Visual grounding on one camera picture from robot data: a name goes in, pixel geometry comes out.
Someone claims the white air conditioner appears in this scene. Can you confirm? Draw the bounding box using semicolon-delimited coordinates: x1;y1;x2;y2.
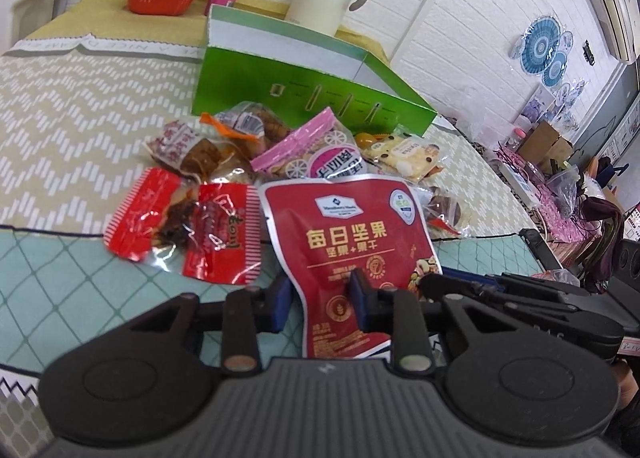
584;0;639;64

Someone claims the clear plastic bag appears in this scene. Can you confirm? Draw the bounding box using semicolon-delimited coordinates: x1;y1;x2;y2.
547;160;584;217

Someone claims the white power strip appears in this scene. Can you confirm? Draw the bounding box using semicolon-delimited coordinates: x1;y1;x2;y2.
497;162;539;204

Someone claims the large red nut pouch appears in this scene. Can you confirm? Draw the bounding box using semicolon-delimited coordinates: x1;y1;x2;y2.
257;176;444;360

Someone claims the red striped snack packet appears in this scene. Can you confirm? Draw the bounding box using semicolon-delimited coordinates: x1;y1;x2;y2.
103;167;202;264
182;181;264;285

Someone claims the dark grey board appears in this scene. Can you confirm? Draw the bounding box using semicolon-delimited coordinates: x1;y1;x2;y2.
572;62;640;180

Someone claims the brown cardboard box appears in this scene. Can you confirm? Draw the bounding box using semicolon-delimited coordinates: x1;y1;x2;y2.
517;120;574;169

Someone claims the pink patterned pile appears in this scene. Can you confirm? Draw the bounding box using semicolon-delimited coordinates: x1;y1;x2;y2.
492;145;592;245

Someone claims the green cardboard box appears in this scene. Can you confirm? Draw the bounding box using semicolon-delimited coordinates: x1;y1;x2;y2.
191;4;437;135

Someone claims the pink wheel cracker packet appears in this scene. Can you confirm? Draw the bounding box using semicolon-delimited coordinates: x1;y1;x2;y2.
249;107;369;185

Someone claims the medium blue round fan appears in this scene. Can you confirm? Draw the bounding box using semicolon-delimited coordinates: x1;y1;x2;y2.
542;50;569;88

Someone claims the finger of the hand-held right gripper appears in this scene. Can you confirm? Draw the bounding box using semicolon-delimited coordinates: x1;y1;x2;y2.
441;266;571;298
419;274;576;315

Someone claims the cream dotted biscuit packet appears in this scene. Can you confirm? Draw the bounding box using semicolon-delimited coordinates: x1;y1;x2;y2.
362;133;446;184

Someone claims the orange-ended clear snack packet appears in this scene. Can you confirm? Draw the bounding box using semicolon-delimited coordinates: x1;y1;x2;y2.
199;101;294;160

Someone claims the dark red clear tofu packet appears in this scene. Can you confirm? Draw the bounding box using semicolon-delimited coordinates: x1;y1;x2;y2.
144;120;253;185

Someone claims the colourful wall chart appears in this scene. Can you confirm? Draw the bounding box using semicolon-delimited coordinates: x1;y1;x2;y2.
624;202;640;242

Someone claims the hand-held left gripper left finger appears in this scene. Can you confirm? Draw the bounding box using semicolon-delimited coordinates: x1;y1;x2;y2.
127;279;293;372

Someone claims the purple wall picture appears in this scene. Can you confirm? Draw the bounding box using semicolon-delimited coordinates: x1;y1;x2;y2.
522;85;556;124

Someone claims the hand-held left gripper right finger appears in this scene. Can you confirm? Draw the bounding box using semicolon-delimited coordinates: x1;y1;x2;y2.
350;271;505;374

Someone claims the large blue round fan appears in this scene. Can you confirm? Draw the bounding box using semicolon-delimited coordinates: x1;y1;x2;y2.
514;15;564;74

